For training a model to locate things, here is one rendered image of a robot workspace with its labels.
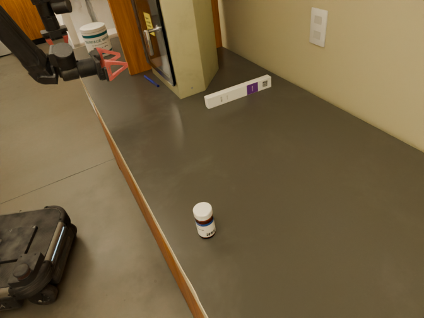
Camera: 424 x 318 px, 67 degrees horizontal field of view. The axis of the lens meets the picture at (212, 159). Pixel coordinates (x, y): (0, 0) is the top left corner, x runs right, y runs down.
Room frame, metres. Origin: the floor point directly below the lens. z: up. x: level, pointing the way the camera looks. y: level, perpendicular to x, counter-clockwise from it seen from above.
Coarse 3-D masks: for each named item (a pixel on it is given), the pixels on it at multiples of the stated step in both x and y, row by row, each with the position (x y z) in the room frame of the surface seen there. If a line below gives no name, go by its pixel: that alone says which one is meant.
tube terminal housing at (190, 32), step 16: (160, 0) 1.12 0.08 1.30; (176, 0) 1.14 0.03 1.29; (192, 0) 1.17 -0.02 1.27; (208, 0) 1.32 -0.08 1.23; (176, 16) 1.14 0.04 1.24; (192, 16) 1.16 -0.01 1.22; (208, 16) 1.30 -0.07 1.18; (176, 32) 1.13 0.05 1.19; (192, 32) 1.16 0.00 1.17; (208, 32) 1.28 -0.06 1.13; (176, 48) 1.13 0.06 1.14; (192, 48) 1.15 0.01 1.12; (208, 48) 1.25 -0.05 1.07; (176, 64) 1.13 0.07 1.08; (192, 64) 1.15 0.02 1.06; (208, 64) 1.23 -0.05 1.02; (176, 80) 1.13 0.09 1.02; (192, 80) 1.15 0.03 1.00; (208, 80) 1.21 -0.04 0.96
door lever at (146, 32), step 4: (152, 28) 1.16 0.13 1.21; (156, 28) 1.16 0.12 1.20; (144, 32) 1.14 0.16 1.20; (148, 32) 1.14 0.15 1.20; (148, 36) 1.14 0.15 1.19; (148, 40) 1.14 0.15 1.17; (148, 44) 1.14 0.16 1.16; (148, 48) 1.14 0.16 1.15; (152, 48) 1.14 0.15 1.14; (152, 52) 1.14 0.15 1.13
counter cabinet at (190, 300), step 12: (120, 156) 1.34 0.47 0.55; (120, 168) 1.93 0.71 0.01; (132, 180) 1.13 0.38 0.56; (132, 192) 1.47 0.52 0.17; (144, 204) 0.99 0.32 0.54; (144, 216) 1.25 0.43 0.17; (156, 228) 0.86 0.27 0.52; (156, 240) 1.07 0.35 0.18; (168, 252) 0.75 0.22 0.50; (168, 264) 0.91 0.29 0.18; (180, 276) 0.65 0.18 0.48; (180, 288) 0.77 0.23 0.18; (192, 300) 0.56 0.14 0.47; (192, 312) 0.66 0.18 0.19
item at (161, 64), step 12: (144, 0) 1.24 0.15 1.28; (156, 0) 1.12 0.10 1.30; (144, 12) 1.27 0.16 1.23; (156, 12) 1.14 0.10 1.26; (144, 24) 1.31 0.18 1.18; (156, 24) 1.16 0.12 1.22; (144, 36) 1.35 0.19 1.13; (156, 36) 1.19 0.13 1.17; (156, 48) 1.23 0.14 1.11; (156, 60) 1.27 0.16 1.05; (168, 60) 1.12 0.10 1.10; (168, 72) 1.15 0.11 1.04
